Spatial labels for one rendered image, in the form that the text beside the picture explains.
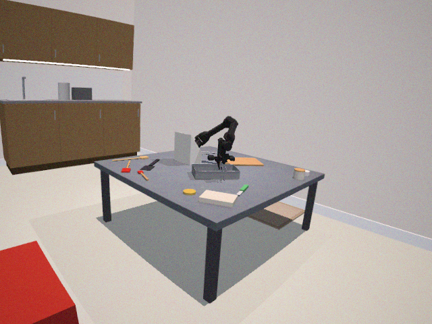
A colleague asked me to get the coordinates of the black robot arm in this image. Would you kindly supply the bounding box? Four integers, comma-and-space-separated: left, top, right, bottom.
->
194, 116, 238, 161

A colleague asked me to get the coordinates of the grey cylindrical jar with orange lid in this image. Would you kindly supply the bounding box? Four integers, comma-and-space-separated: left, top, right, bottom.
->
293, 168, 305, 180

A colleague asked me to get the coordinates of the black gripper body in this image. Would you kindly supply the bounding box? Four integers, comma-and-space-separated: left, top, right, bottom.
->
207, 148, 235, 161

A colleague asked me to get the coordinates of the dark grey spatula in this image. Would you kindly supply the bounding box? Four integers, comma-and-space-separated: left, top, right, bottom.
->
140, 159, 160, 171

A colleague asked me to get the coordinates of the red spatula with tan handle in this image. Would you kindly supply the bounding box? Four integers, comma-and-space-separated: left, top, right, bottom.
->
121, 161, 131, 173

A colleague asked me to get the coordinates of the yellow round disc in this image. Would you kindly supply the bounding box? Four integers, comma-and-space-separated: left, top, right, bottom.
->
183, 189, 196, 196

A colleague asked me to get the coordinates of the light wooden board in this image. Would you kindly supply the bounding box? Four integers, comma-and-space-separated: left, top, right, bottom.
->
225, 157, 264, 166

